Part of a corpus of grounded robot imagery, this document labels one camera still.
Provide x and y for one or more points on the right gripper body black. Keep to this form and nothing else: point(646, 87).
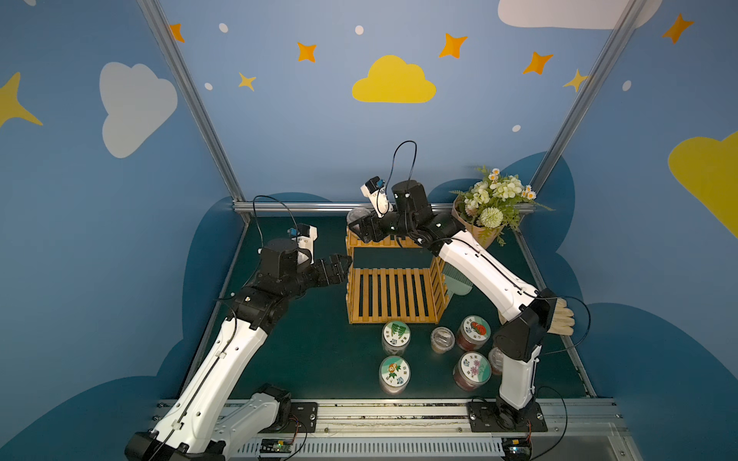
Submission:
point(374, 228)

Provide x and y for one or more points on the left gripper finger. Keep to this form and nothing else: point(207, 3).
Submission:
point(340, 263)
point(332, 277)

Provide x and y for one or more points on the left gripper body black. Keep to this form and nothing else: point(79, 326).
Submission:
point(322, 274)

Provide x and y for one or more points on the small clear jar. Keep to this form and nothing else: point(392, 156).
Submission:
point(496, 361)
point(442, 340)
point(356, 217)

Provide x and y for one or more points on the bamboo two-tier shelf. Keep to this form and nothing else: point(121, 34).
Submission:
point(379, 295)

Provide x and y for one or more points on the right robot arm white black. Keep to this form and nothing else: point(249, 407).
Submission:
point(406, 212)

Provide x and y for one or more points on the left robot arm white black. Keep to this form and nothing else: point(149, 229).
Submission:
point(194, 429)

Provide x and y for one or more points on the large jar green leaf lid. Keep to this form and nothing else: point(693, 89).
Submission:
point(396, 336)

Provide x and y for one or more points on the pink ribbed flower pot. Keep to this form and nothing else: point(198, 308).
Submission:
point(484, 236)

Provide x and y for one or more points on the white green artificial flowers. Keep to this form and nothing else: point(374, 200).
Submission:
point(492, 201)

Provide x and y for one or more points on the rear aluminium crossbar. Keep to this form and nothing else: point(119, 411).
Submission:
point(335, 208)

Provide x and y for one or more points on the large jar orange flower lid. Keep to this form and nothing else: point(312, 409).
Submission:
point(394, 375)

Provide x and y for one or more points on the large jar red strawberry lid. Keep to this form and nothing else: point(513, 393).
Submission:
point(473, 333)

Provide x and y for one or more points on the large jar purple flower lid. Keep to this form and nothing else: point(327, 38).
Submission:
point(472, 371)

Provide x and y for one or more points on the left green circuit board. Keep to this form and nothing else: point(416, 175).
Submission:
point(275, 446)

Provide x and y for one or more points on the green circuit board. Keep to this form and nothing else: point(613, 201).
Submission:
point(275, 446)
point(517, 449)

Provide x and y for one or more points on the beige work gloves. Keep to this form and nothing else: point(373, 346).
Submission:
point(563, 322)

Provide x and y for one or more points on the right green circuit board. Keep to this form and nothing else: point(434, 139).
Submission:
point(517, 449)

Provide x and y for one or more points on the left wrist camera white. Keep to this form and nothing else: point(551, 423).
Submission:
point(304, 235)

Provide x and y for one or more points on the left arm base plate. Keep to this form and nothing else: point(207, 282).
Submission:
point(302, 417)

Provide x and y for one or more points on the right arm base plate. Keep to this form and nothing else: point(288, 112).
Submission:
point(489, 416)

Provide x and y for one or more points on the right aluminium frame post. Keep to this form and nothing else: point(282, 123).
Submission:
point(615, 45)

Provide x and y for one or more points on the aluminium frame post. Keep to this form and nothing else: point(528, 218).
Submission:
point(615, 45)
point(156, 20)

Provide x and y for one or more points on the left aluminium frame post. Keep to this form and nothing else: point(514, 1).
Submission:
point(156, 20)

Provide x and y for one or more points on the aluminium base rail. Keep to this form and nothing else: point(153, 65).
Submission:
point(439, 429)

